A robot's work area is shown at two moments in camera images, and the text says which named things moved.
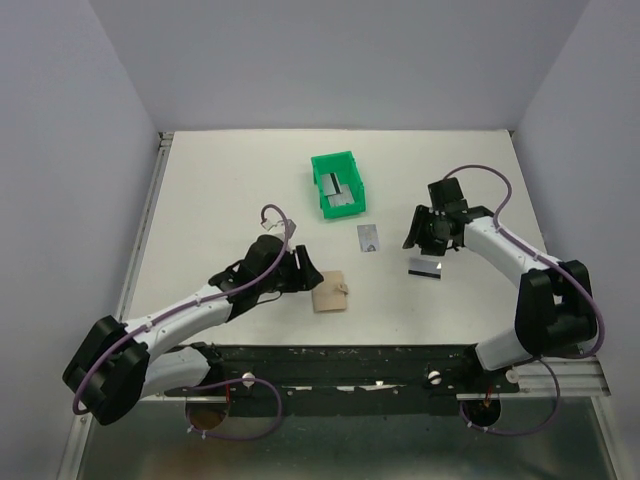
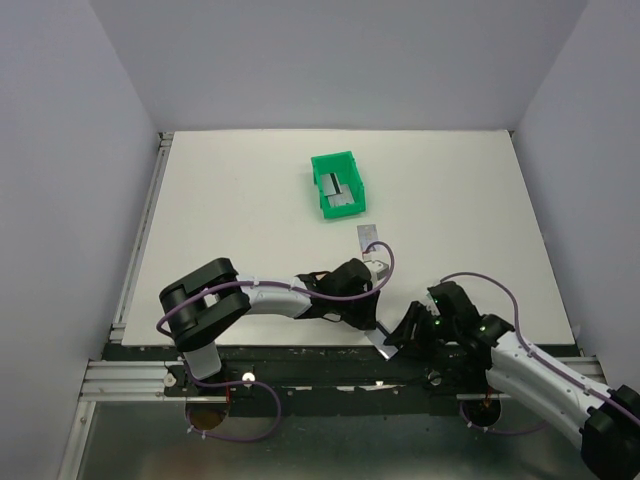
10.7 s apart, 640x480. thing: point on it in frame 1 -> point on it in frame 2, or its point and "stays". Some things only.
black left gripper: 305,278 -> 366,319
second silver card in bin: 343,198 stays
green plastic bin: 345,165 stays
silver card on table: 368,237 stays
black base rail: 347,380 stays
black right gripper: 417,235 -> 416,312
